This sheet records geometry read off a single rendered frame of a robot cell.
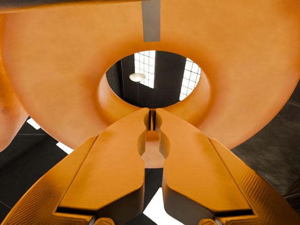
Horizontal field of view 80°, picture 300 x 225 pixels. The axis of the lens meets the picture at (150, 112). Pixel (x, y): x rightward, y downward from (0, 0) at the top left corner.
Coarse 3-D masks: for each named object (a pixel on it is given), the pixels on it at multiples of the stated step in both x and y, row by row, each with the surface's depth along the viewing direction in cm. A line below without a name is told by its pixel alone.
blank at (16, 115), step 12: (0, 24) 9; (0, 60) 9; (0, 72) 9; (0, 84) 9; (0, 96) 9; (12, 96) 10; (0, 108) 10; (12, 108) 10; (0, 120) 10; (12, 120) 11; (24, 120) 13; (0, 132) 11; (12, 132) 11; (0, 144) 12
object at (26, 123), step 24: (24, 144) 833; (48, 144) 837; (0, 168) 739; (24, 168) 746; (48, 168) 749; (0, 192) 672; (24, 192) 675; (144, 192) 687; (0, 216) 615; (144, 216) 627
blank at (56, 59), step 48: (192, 0) 7; (240, 0) 7; (288, 0) 7; (0, 48) 8; (48, 48) 8; (96, 48) 8; (144, 48) 8; (192, 48) 8; (240, 48) 8; (288, 48) 8; (48, 96) 10; (96, 96) 10; (192, 96) 13; (240, 96) 10; (288, 96) 10
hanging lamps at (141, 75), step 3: (132, 75) 683; (135, 75) 689; (138, 75) 691; (141, 75) 689; (144, 75) 681; (129, 78) 661; (132, 78) 678; (135, 78) 688; (138, 78) 672; (141, 78) 687; (144, 78) 673; (135, 81) 648; (138, 81) 648; (141, 81) 658; (0, 201) 410
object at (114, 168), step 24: (120, 120) 11; (144, 120) 11; (96, 144) 9; (120, 144) 9; (144, 144) 10; (96, 168) 7; (120, 168) 7; (144, 168) 7; (72, 192) 6; (96, 192) 6; (120, 192) 6; (96, 216) 6; (120, 216) 6
